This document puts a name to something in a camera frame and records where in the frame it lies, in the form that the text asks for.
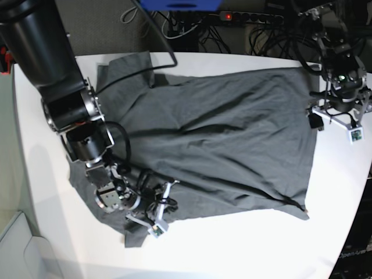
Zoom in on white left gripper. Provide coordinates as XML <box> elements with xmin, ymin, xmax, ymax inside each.
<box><xmin>307</xmin><ymin>90</ymin><xmax>371</xmax><ymax>131</ymax></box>

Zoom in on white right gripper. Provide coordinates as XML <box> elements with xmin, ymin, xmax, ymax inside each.
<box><xmin>126</xmin><ymin>180</ymin><xmax>180</xmax><ymax>231</ymax></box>

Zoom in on dark grey t-shirt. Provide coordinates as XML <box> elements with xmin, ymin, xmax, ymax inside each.
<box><xmin>68</xmin><ymin>51</ymin><xmax>320</xmax><ymax>248</ymax></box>

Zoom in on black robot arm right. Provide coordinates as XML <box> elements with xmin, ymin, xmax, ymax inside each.
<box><xmin>1</xmin><ymin>1</ymin><xmax>177</xmax><ymax>237</ymax></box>

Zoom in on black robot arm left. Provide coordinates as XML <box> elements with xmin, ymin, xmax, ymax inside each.
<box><xmin>291</xmin><ymin>1</ymin><xmax>371</xmax><ymax>134</ymax></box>

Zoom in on black power strip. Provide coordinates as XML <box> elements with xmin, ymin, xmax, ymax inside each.
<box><xmin>219</xmin><ymin>11</ymin><xmax>284</xmax><ymax>25</ymax></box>

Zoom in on blue box at top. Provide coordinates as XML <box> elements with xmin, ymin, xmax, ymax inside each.
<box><xmin>140</xmin><ymin>0</ymin><xmax>222</xmax><ymax>12</ymax></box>

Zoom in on red and black clamp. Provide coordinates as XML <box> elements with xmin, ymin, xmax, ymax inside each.
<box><xmin>1</xmin><ymin>45</ymin><xmax>14</xmax><ymax>74</ymax></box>

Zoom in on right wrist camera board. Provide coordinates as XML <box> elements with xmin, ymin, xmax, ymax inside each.
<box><xmin>148</xmin><ymin>224</ymin><xmax>167</xmax><ymax>238</ymax></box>

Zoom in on white cable loop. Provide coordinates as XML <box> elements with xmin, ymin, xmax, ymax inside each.
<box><xmin>161</xmin><ymin>11</ymin><xmax>201</xmax><ymax>40</ymax></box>

